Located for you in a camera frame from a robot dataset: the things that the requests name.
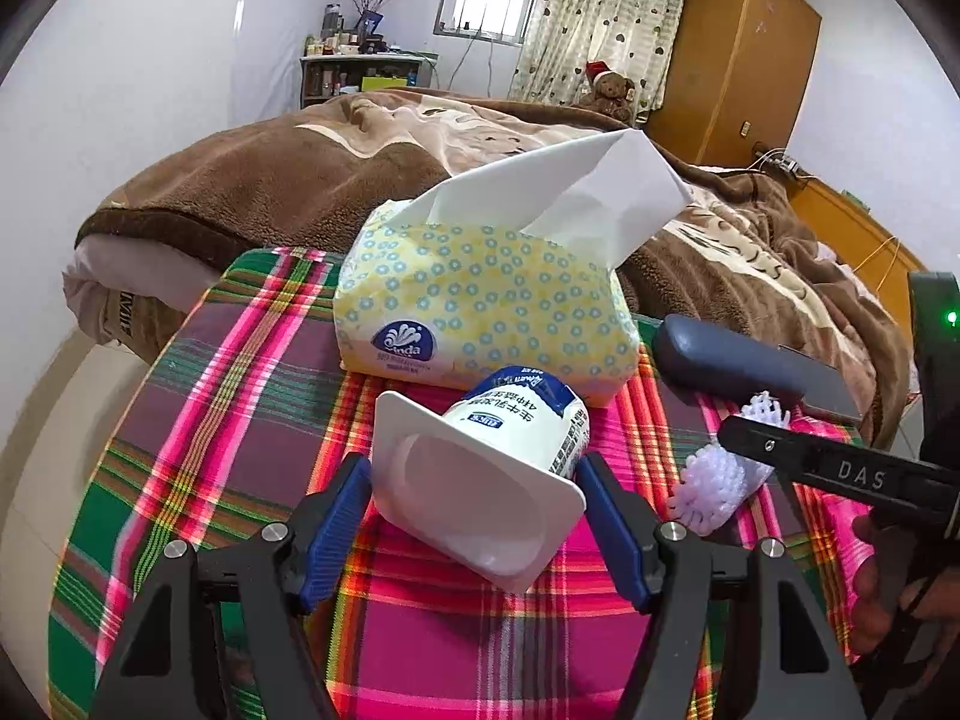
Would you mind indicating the wooden bed headboard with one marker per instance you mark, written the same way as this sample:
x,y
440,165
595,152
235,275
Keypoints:
x,y
847,225

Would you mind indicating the white yogurt cup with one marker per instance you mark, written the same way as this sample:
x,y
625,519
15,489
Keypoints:
x,y
517,435

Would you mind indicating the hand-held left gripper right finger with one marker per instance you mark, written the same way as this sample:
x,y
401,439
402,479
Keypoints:
x,y
611,532

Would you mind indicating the wooden wardrobe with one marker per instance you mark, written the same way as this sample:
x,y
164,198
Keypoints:
x,y
735,52

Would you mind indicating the power strip with plugs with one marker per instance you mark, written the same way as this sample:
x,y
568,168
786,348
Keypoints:
x,y
780,163

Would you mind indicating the row of toiletry bottles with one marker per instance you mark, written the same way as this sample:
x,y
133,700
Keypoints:
x,y
337,37

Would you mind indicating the brown teddy bear red hat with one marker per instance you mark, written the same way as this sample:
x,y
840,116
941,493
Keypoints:
x,y
607,94

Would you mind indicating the heart patterned curtain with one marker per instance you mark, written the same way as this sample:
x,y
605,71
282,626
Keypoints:
x,y
592,7

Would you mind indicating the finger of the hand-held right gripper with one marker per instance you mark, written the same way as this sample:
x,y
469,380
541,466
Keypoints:
x,y
765,444

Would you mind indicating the small barred window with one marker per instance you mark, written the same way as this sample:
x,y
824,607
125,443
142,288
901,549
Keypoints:
x,y
484,4

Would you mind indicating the cluttered storage shelf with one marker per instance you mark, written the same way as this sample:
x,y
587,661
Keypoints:
x,y
360,79

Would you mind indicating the yellow dotted tissue pack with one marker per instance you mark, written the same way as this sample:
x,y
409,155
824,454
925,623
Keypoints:
x,y
480,292

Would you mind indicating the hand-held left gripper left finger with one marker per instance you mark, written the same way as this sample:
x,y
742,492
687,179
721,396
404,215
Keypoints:
x,y
337,517

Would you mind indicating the dark blue glasses case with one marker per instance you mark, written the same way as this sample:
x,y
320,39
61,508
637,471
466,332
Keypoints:
x,y
720,360

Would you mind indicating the brown beige fleece blanket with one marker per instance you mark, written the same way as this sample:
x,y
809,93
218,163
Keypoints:
x,y
300,165

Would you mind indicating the white foam fruit net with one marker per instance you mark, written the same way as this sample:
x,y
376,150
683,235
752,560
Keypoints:
x,y
712,480

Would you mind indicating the person's right hand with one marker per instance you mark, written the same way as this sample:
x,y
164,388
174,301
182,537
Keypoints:
x,y
874,600

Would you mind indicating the black smartphone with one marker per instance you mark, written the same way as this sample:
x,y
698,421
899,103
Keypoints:
x,y
832,390

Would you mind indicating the pink green plaid cloth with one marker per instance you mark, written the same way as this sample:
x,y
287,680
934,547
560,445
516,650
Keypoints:
x,y
225,420

